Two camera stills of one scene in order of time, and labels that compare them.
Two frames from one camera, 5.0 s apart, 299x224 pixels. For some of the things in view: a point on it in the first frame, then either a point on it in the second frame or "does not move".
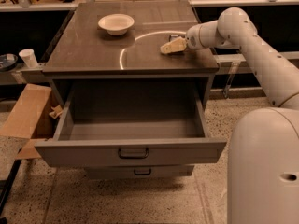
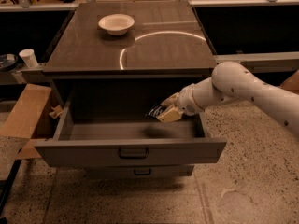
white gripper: x=192 y=40 -> x=186 y=103
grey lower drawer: x=168 y=172 does not move
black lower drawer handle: x=144 y=174 does not move
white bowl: x=116 y=24 does not move
